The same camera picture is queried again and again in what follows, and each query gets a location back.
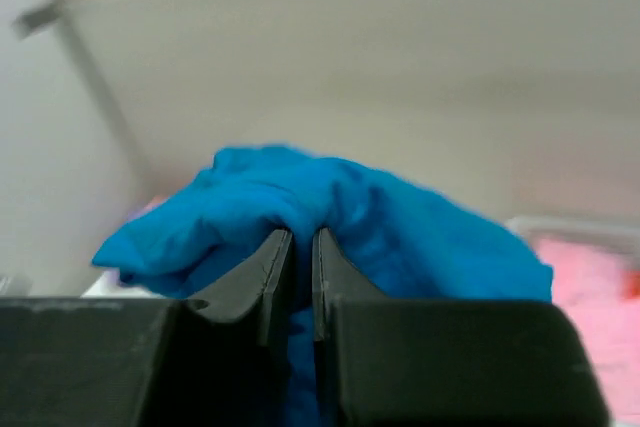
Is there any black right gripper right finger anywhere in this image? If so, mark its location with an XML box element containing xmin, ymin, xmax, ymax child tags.
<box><xmin>311</xmin><ymin>228</ymin><xmax>385</xmax><ymax>342</ymax></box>

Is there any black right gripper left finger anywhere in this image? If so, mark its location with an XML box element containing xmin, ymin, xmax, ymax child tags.
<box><xmin>188</xmin><ymin>230</ymin><xmax>294</xmax><ymax>347</ymax></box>

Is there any blue t-shirt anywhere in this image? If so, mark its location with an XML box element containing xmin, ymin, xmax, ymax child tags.
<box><xmin>92</xmin><ymin>145</ymin><xmax>553</xmax><ymax>426</ymax></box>

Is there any folded purple t-shirt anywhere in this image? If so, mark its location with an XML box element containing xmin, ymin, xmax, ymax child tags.
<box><xmin>126</xmin><ymin>196</ymin><xmax>167</xmax><ymax>221</ymax></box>

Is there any pink t-shirt in basket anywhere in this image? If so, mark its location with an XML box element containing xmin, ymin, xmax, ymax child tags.
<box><xmin>534</xmin><ymin>237</ymin><xmax>639</xmax><ymax>425</ymax></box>

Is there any orange garment in basket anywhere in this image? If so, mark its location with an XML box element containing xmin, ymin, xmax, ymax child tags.
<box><xmin>622</xmin><ymin>270</ymin><xmax>640</xmax><ymax>300</ymax></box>

